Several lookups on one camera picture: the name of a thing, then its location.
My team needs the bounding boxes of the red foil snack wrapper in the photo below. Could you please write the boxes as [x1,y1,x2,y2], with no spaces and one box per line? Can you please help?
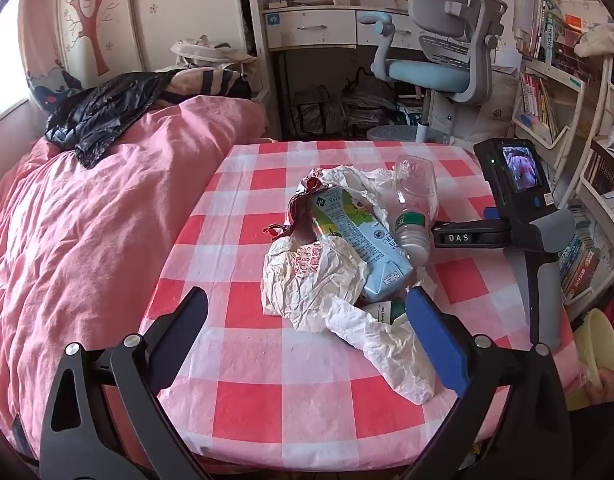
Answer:
[263,175,333,238]

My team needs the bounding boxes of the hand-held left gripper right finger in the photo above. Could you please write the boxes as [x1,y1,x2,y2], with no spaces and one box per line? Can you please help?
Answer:
[399,286,573,480]

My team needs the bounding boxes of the yellow plastic basin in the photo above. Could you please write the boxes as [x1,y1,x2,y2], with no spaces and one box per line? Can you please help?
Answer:
[567,307,614,411]

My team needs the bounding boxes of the black plastic bag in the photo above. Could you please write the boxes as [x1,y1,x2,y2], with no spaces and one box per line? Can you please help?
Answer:
[44,71,180,170]

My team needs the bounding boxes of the white paper red print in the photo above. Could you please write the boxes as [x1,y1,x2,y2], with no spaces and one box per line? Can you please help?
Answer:
[261,237,373,333]

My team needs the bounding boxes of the white wardrobe tree decal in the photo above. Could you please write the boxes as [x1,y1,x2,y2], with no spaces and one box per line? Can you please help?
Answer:
[17,0,248,91]

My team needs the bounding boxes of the striped pillow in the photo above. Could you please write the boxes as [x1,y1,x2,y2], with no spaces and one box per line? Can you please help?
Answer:
[157,66,243,106]

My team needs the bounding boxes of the person's dark trousers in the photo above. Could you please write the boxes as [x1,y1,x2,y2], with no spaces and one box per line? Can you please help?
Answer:
[567,402,614,480]

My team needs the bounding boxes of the row of upright books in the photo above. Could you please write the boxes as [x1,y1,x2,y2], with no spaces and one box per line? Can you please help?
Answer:
[520,72,560,146]

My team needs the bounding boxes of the white book rack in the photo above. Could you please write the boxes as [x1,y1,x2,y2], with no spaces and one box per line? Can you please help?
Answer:
[512,50,588,201]
[562,55,614,321]

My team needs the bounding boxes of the red white checked tablecloth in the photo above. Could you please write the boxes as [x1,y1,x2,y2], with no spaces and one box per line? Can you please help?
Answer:
[104,141,585,473]

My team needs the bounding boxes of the crumpled white tissue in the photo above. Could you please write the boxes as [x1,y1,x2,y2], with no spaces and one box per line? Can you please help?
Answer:
[317,165,403,211]

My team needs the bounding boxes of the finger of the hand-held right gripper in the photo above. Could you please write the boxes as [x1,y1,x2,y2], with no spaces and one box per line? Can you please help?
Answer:
[431,207,510,250]

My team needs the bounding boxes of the grey blue desk chair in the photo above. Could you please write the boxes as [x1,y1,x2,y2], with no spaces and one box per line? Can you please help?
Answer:
[357,0,508,143]

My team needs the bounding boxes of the clear plastic bottle green label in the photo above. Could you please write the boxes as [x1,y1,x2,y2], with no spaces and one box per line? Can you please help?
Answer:
[393,154,440,266]

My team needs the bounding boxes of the green plush toy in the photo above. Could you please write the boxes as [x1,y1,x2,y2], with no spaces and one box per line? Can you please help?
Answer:
[362,297,410,326]

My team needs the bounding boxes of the pink blanket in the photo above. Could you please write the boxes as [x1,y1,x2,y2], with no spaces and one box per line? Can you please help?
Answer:
[0,95,268,461]

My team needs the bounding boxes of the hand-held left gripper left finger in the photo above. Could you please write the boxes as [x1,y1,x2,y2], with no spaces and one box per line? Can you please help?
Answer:
[39,286,210,480]

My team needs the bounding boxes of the white shopping bag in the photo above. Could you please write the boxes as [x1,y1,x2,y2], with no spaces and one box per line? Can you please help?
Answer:
[474,67,520,141]

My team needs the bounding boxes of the row of colourful books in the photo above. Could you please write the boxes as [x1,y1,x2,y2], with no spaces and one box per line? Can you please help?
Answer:
[557,205,614,306]

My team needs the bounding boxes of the beige tote bag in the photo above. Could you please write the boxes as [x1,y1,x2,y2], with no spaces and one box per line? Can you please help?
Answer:
[169,35,260,68]

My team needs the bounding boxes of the white desk with drawers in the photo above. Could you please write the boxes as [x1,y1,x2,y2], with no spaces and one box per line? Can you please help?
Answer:
[244,0,518,141]

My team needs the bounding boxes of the light blue milk carton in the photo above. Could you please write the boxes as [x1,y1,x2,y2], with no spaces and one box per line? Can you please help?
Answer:
[307,186,415,303]

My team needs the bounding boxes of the white paper towel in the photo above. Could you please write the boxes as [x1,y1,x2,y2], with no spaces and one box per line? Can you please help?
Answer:
[327,300,437,406]

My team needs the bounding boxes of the window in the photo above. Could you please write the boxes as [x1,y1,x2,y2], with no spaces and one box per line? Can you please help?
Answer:
[0,0,30,131]

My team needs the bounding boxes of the stack of tall books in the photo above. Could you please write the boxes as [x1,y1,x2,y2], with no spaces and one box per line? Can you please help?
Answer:
[514,0,568,61]

